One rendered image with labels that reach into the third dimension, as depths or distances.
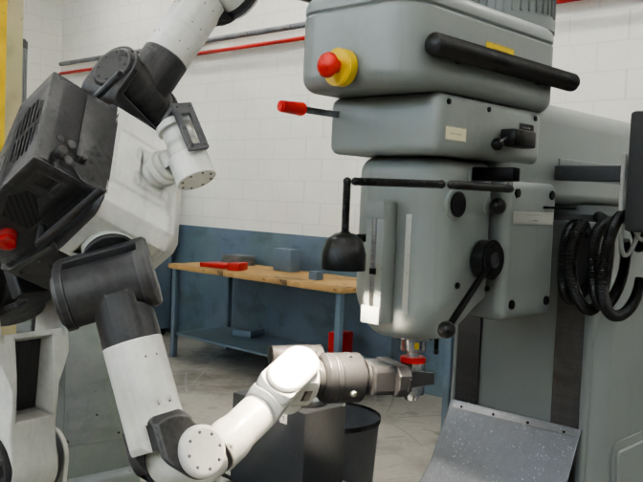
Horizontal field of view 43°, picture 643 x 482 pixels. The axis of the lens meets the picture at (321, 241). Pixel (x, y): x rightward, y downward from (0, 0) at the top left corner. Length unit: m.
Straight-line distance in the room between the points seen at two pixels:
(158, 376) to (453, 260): 0.53
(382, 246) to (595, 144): 0.63
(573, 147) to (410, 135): 0.49
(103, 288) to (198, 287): 7.54
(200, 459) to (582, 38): 5.23
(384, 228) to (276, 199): 6.50
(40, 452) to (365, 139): 0.86
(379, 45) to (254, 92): 6.92
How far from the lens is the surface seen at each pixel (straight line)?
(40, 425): 1.69
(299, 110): 1.39
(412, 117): 1.36
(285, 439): 1.68
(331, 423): 1.69
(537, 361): 1.81
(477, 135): 1.42
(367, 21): 1.32
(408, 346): 1.49
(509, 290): 1.54
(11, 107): 2.91
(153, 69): 1.56
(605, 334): 1.78
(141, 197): 1.37
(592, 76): 6.06
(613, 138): 1.92
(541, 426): 1.82
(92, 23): 10.82
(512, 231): 1.53
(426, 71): 1.29
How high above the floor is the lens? 1.55
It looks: 3 degrees down
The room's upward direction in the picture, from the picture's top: 2 degrees clockwise
